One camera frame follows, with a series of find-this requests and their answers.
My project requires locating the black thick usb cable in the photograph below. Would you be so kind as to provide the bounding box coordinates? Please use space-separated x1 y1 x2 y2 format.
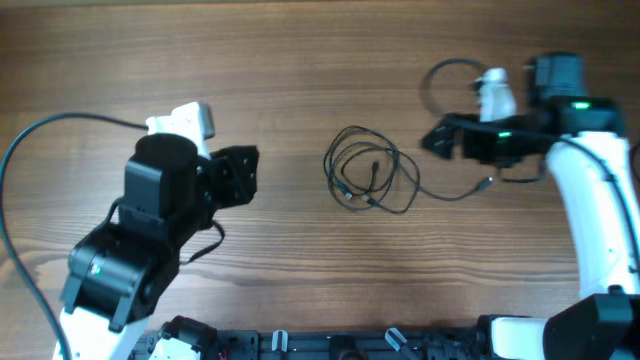
322 124 494 212

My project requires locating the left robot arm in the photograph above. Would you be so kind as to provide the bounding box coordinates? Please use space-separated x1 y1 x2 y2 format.
57 134 259 359

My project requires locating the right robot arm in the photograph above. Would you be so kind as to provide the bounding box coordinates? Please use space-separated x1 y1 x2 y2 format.
422 52 639 359

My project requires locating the left camera black cable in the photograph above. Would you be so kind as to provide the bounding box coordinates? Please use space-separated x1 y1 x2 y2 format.
0 112 149 360

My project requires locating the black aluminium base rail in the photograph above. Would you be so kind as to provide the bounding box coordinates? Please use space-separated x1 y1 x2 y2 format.
129 328 496 360

